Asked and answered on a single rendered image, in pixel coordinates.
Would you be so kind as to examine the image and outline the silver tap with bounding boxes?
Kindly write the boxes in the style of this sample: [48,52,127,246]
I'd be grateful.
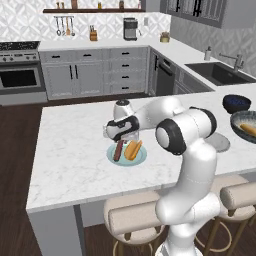
[218,53,245,73]

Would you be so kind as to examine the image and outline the dark sink basin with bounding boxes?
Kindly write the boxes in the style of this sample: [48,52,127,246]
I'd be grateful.
[184,61,256,87]

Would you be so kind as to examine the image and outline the steel oven with hob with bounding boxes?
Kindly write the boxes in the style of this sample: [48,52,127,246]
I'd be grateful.
[0,40,49,106]

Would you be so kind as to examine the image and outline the grey soap dispenser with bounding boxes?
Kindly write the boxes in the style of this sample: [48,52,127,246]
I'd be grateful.
[203,45,213,62]

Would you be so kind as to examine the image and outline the grey wall cupboards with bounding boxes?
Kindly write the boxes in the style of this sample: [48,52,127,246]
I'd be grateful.
[159,0,256,30]

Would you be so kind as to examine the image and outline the dark red sausage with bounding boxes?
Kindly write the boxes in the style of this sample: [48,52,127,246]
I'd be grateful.
[112,139,125,163]

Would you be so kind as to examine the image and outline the orange hot dog bun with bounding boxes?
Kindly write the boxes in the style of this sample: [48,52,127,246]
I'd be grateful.
[239,123,256,138]
[123,139,144,162]

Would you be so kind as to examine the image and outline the hanging metal ladle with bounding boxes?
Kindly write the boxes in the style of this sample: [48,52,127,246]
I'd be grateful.
[55,17,62,37]

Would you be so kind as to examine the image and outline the dark wooden shelf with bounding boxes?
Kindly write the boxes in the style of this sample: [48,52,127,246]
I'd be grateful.
[42,8,147,14]

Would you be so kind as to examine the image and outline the light blue plate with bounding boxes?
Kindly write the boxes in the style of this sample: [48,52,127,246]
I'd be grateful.
[106,141,148,167]

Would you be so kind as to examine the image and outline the grey cupboards under sink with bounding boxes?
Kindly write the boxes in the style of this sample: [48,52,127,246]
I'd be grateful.
[174,65,215,96]

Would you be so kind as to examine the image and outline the large grey bowl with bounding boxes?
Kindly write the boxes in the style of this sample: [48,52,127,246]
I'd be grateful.
[229,110,256,145]

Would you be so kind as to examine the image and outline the grey plate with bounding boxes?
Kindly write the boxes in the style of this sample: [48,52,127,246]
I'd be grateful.
[209,132,232,153]

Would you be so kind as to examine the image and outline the wooden knife block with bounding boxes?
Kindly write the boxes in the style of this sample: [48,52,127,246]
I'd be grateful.
[88,25,99,42]

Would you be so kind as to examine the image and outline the black dishwasher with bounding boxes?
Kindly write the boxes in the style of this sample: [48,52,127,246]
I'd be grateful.
[154,54,176,98]

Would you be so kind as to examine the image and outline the grey cupboard run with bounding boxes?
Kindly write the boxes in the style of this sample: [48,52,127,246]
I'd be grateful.
[38,46,150,101]

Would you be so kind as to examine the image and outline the black coffee machine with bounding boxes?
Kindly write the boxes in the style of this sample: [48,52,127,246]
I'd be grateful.
[122,17,140,42]

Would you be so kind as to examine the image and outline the tan small pot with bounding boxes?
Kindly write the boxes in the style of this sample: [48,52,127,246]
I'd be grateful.
[159,31,171,44]

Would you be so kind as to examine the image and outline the dark blue bowl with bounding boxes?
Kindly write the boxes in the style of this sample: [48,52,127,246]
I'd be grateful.
[222,94,253,115]

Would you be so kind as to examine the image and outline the beige padded stool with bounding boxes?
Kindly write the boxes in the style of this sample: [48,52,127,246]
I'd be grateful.
[102,190,168,256]
[195,174,256,256]

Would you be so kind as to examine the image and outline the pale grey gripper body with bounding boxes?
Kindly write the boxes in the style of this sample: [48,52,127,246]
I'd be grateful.
[117,129,141,144]

